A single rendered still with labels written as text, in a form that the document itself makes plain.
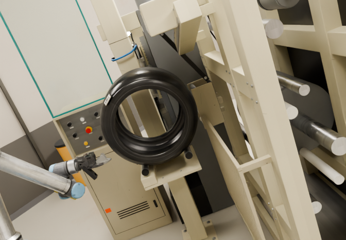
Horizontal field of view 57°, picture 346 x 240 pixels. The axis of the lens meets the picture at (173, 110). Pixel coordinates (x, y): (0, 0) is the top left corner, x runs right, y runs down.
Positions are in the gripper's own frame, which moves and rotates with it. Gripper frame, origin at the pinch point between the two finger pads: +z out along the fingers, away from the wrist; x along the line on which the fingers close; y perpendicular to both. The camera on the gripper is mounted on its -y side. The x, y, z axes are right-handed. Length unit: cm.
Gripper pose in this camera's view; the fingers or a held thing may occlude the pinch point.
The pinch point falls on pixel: (109, 160)
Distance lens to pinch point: 203.5
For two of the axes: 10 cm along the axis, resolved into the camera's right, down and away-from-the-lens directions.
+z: 9.7, -2.5, 0.3
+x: -1.0, -2.7, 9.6
